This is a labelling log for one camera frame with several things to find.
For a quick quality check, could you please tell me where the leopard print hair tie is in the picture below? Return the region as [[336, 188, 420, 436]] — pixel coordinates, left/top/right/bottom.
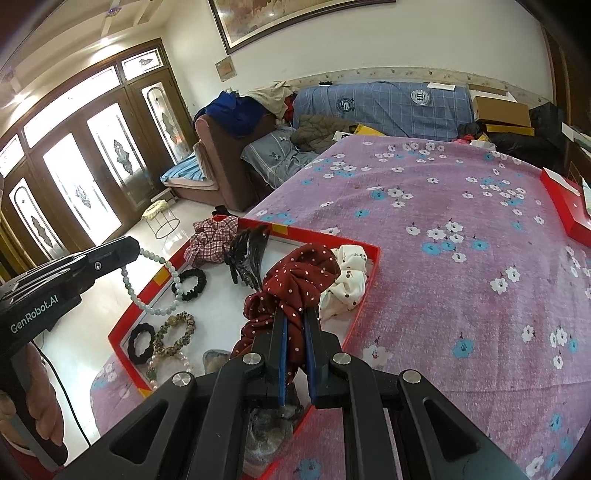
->
[[151, 311, 198, 358]]

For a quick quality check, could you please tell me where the pale green bead necklace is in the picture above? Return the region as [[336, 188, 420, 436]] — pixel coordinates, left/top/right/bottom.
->
[[120, 247, 185, 317]]

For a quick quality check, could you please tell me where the black bead hair tie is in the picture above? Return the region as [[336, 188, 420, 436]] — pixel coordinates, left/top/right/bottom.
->
[[170, 268, 209, 303]]

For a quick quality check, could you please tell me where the white cherry scrunchie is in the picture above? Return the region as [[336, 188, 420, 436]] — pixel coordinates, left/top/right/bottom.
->
[[318, 245, 368, 321]]

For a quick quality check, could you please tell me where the dark red dotted scrunchie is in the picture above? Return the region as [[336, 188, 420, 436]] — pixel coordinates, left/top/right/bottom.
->
[[230, 243, 341, 382]]

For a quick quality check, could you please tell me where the black hair claw clip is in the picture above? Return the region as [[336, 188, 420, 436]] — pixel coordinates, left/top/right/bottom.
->
[[222, 225, 270, 291]]

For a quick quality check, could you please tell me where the red plaid scrunchie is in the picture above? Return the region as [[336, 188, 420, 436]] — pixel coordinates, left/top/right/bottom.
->
[[183, 216, 238, 267]]

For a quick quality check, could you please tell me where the grey fluffy scrunchie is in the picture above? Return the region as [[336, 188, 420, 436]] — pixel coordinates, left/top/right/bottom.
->
[[243, 384, 304, 477]]

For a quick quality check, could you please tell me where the person left hand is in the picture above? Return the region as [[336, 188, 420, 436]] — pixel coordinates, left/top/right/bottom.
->
[[1, 344, 64, 449]]

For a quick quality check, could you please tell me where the red tray box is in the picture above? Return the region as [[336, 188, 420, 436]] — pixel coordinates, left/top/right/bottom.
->
[[107, 214, 383, 480]]

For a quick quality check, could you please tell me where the wooden glass door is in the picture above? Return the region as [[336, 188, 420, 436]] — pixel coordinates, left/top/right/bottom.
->
[[1, 39, 195, 265]]

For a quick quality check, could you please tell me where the purple floral blanket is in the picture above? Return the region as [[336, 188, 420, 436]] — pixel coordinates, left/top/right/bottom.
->
[[249, 136, 590, 479]]

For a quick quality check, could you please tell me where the brown armchair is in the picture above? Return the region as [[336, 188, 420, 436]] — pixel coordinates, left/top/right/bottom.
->
[[164, 114, 276, 212]]

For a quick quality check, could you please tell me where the blue jacket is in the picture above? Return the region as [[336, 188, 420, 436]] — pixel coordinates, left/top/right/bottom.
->
[[193, 91, 270, 139]]

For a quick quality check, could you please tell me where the red box lid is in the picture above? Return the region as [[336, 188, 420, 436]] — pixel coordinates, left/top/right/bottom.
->
[[541, 168, 591, 247]]

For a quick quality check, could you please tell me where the yellow bag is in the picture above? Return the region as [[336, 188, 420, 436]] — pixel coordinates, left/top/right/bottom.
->
[[332, 124, 384, 142]]

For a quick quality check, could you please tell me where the olive green jacket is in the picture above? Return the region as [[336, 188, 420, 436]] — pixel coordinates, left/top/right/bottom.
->
[[290, 114, 358, 154]]

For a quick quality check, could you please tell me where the blue covered sofa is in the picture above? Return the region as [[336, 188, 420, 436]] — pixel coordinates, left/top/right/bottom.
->
[[239, 81, 476, 189]]

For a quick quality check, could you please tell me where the cardboard box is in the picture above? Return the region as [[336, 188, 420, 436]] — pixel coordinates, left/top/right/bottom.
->
[[473, 96, 535, 137]]

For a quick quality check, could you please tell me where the framed landscape painting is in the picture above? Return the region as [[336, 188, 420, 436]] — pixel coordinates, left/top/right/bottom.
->
[[208, 0, 394, 54]]

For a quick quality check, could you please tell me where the wire stand stool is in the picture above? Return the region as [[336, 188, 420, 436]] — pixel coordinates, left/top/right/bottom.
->
[[141, 200, 180, 240]]

